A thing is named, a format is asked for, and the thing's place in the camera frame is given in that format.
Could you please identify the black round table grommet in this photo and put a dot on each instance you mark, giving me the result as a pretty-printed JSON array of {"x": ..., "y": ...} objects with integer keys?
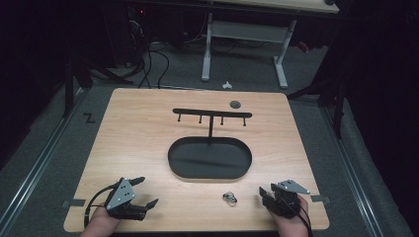
[{"x": 235, "y": 104}]

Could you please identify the grey tape strip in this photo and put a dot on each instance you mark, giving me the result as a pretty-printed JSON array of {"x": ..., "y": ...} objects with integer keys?
[
  {"x": 75, "y": 203},
  {"x": 320, "y": 198}
]

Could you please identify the person's left hand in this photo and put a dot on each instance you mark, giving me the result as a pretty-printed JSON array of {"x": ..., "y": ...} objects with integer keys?
[{"x": 99, "y": 222}]

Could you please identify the person's right hand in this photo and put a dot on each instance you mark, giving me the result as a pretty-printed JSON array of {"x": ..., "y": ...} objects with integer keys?
[{"x": 291, "y": 226}]

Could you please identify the metal floor rail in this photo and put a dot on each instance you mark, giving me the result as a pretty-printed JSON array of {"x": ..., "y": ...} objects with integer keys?
[
  {"x": 36, "y": 171},
  {"x": 354, "y": 171}
]

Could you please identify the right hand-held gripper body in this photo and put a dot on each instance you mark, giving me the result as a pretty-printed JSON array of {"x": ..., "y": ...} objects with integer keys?
[{"x": 286, "y": 199}]

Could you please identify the black hook stand with tray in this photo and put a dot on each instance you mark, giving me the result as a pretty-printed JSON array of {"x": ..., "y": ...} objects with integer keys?
[{"x": 209, "y": 158}]

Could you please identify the small silver metal trinket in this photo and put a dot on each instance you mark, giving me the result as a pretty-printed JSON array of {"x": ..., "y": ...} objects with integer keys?
[{"x": 229, "y": 198}]

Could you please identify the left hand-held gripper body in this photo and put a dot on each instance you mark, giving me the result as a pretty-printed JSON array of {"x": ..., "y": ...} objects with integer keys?
[{"x": 120, "y": 196}]

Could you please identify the black metal stand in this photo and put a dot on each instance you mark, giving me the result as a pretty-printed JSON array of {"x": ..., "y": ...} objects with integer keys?
[
  {"x": 338, "y": 108},
  {"x": 68, "y": 89}
]

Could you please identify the small white floor object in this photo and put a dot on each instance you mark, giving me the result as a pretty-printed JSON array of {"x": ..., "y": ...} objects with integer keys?
[{"x": 227, "y": 86}]

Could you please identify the white-framed desk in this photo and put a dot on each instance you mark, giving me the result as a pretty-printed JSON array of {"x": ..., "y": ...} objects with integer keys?
[{"x": 250, "y": 33}]

